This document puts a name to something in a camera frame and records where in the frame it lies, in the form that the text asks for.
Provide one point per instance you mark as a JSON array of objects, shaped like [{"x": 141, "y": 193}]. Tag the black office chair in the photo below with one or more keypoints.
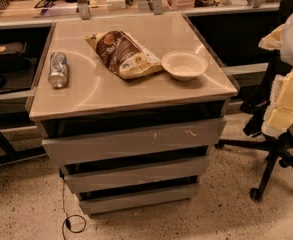
[{"x": 256, "y": 105}]

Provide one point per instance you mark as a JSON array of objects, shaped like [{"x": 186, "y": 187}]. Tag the grey bottom drawer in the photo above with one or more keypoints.
[{"x": 145, "y": 198}]

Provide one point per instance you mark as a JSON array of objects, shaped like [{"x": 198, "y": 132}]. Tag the grey top drawer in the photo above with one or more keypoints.
[{"x": 131, "y": 142}]

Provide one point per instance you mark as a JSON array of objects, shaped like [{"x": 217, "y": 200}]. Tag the grey middle drawer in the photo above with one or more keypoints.
[{"x": 136, "y": 175}]

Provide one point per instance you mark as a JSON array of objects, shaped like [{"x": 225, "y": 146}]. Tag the grey drawer cabinet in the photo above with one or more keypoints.
[{"x": 96, "y": 101}]

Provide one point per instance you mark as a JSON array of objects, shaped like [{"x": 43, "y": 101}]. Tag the white paper bowl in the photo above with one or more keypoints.
[{"x": 184, "y": 65}]

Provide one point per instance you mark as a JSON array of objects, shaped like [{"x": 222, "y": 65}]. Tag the grey metal post left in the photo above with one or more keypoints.
[{"x": 83, "y": 9}]

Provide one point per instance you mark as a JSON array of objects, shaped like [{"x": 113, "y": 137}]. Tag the brown yellow chip bag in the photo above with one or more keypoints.
[{"x": 123, "y": 55}]

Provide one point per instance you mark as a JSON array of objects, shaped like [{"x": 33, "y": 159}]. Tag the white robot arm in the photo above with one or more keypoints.
[{"x": 278, "y": 117}]

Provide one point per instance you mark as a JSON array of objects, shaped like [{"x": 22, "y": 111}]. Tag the silver drink can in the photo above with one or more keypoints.
[{"x": 58, "y": 71}]

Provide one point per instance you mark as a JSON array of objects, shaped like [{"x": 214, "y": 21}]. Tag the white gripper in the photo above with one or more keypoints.
[{"x": 279, "y": 114}]

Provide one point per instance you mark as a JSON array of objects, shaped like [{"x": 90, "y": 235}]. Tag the grey drawer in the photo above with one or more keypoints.
[
  {"x": 136, "y": 175},
  {"x": 145, "y": 198},
  {"x": 131, "y": 142}
]

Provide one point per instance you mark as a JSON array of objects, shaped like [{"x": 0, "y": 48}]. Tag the black desk leg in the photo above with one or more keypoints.
[{"x": 10, "y": 154}]

